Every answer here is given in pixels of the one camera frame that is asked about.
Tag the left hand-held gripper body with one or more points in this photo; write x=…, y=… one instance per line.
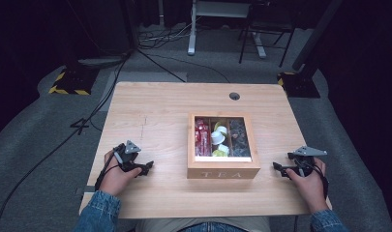
x=130, y=149

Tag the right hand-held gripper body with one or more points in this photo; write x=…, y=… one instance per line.
x=306, y=151

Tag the wooden box with glass lid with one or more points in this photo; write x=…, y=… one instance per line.
x=222, y=172

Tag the person's left hand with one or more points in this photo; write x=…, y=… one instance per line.
x=114, y=180

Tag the person's right hand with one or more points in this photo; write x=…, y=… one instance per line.
x=313, y=190

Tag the pile of dark tea packets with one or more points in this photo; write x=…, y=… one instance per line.
x=239, y=138

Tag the bundle of red sachets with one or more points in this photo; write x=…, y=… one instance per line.
x=202, y=138

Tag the small white capsule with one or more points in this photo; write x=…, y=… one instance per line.
x=222, y=130
x=224, y=149

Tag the striped black stand base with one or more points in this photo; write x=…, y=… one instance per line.
x=74, y=82
x=300, y=85

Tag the large white capsule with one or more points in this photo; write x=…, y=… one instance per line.
x=217, y=138

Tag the person's torso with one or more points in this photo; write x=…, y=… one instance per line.
x=203, y=225

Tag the black slanted stand pole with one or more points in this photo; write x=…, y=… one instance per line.
x=316, y=35

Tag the black metal chair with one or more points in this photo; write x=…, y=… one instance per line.
x=267, y=29

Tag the white desk frame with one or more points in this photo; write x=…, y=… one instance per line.
x=192, y=35

